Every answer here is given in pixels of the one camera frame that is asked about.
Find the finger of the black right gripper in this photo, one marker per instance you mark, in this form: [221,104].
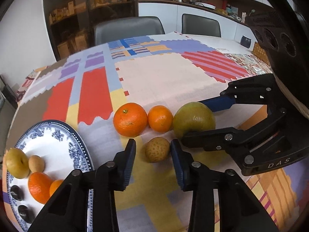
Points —
[209,139]
[219,103]

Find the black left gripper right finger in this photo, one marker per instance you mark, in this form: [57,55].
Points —
[239,209]

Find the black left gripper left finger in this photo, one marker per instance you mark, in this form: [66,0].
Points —
[66,210]

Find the green-brown apple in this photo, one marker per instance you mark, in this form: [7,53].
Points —
[193,117]

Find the orange mandarin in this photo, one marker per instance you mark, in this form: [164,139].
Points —
[54,186]

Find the large orange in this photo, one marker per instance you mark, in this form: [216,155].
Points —
[39,185]

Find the dark purple plum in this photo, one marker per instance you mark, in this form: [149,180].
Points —
[17,193]

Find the small brown round fruit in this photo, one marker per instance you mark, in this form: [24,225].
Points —
[36,164]

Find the large yellow-green pear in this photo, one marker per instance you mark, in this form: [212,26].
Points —
[17,163]

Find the floral patterned mat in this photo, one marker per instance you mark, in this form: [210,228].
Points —
[249,62]

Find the small orange tangerine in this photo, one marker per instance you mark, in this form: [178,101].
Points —
[160,119]

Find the small tan round fruit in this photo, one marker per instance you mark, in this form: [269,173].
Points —
[157,149]

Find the blue white porcelain plate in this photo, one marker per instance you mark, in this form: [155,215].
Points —
[62,149]

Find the woven wicker basket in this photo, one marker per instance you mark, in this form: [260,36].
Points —
[260,53]

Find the dark blue mug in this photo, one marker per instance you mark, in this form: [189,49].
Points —
[245,42]

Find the grey chair right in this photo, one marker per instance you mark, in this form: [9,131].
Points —
[198,25]

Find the grey chair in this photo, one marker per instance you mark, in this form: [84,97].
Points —
[198,25]
[129,27]

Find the white counter cabinet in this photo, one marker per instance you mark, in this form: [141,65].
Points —
[170,15]

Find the colourful patchwork tablecloth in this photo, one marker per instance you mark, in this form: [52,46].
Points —
[87,88]

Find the grey chair left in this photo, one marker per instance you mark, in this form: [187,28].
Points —
[129,27]

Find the dark wooden shelf cabinet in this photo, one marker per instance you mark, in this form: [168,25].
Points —
[71,23]

